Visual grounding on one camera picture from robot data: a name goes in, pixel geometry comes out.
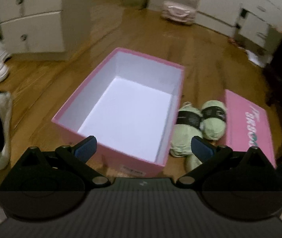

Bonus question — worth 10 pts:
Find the green yarn ball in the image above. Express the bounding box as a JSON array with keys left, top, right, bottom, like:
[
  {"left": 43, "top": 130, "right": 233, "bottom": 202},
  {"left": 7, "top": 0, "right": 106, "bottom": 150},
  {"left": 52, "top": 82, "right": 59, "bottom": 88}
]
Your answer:
[
  {"left": 201, "top": 100, "right": 226, "bottom": 141},
  {"left": 170, "top": 102, "right": 202, "bottom": 157}
]

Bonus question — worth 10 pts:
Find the pink box lid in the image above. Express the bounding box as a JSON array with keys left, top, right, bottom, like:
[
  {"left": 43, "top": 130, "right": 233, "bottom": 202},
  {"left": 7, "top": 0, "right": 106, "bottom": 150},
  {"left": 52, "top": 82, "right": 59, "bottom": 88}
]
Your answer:
[{"left": 219, "top": 89, "right": 276, "bottom": 167}]

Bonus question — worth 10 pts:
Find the pink shoe box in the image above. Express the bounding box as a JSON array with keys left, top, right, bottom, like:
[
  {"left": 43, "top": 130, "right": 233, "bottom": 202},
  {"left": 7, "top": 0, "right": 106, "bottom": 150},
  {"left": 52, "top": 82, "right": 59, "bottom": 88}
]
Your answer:
[{"left": 52, "top": 48, "right": 185, "bottom": 178}]

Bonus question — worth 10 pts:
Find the white paper on floor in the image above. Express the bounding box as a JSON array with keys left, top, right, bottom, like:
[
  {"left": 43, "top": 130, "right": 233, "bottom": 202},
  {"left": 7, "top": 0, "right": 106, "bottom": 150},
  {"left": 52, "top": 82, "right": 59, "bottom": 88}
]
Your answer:
[{"left": 245, "top": 50, "right": 272, "bottom": 68}]

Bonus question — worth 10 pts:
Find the white drawer cabinet left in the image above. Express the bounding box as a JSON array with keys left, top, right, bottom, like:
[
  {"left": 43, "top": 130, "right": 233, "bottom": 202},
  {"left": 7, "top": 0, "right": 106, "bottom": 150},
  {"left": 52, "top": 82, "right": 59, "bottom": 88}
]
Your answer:
[{"left": 0, "top": 0, "right": 91, "bottom": 61}]

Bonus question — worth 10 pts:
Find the pink small suitcase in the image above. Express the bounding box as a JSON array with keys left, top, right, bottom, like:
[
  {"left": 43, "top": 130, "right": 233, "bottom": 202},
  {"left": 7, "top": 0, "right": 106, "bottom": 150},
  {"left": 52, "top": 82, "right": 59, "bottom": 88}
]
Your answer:
[{"left": 161, "top": 1, "right": 196, "bottom": 25}]

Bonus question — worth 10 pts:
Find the white cabinet right wall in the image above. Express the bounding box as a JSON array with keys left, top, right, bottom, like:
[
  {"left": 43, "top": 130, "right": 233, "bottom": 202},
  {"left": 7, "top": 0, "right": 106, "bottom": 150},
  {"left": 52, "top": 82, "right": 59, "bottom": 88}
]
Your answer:
[{"left": 195, "top": 0, "right": 282, "bottom": 54}]

